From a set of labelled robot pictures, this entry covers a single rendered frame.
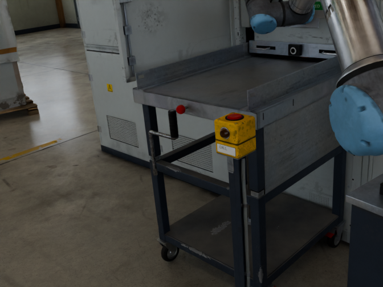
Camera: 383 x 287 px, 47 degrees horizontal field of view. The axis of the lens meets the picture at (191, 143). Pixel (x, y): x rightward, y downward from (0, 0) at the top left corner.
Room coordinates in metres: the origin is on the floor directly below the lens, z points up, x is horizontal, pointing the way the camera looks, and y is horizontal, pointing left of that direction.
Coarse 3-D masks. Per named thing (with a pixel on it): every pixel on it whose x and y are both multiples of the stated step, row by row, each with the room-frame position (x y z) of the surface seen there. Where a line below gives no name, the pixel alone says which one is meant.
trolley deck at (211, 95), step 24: (216, 72) 1.90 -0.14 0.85; (240, 72) 1.86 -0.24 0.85; (264, 72) 1.82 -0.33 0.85; (288, 72) 1.78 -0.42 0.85; (144, 96) 1.69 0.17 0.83; (168, 96) 1.59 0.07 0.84; (192, 96) 1.55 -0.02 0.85; (216, 96) 1.52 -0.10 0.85; (240, 96) 1.49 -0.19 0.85; (288, 96) 1.44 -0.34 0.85; (312, 96) 1.52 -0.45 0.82; (264, 120) 1.32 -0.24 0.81
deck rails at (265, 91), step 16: (224, 48) 2.09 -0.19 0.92; (240, 48) 2.16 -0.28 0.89; (176, 64) 1.87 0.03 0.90; (192, 64) 1.93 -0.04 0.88; (208, 64) 2.00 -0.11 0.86; (224, 64) 2.04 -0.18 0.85; (320, 64) 1.62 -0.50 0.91; (336, 64) 1.70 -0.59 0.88; (144, 80) 1.74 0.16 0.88; (160, 80) 1.80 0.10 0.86; (176, 80) 1.82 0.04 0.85; (272, 80) 1.41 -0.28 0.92; (288, 80) 1.47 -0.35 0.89; (304, 80) 1.54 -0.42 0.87; (320, 80) 1.61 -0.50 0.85; (256, 96) 1.35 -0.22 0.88; (272, 96) 1.41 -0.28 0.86
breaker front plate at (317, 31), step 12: (288, 0) 2.05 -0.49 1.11; (300, 24) 2.00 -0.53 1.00; (312, 24) 1.96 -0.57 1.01; (324, 24) 1.92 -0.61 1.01; (264, 36) 2.15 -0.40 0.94; (276, 36) 2.10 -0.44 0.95; (288, 36) 2.05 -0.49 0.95; (300, 36) 2.00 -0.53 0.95; (312, 36) 1.96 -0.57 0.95; (324, 36) 1.92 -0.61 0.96
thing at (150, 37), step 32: (128, 0) 1.92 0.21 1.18; (160, 0) 2.04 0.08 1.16; (192, 0) 2.13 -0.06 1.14; (224, 0) 2.23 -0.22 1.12; (128, 32) 1.92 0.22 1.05; (160, 32) 2.03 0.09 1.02; (192, 32) 2.12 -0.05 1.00; (224, 32) 2.22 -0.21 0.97; (128, 64) 1.92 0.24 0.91; (160, 64) 2.02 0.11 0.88
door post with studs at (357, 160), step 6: (354, 156) 1.76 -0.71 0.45; (360, 156) 1.74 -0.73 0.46; (354, 162) 1.76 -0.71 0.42; (360, 162) 1.74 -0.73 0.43; (354, 168) 1.75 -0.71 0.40; (360, 168) 1.73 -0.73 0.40; (354, 174) 1.75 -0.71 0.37; (360, 174) 1.73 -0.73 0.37; (354, 180) 1.75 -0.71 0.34; (354, 186) 1.75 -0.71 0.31; (348, 234) 1.76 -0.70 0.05; (348, 240) 1.76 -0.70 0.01
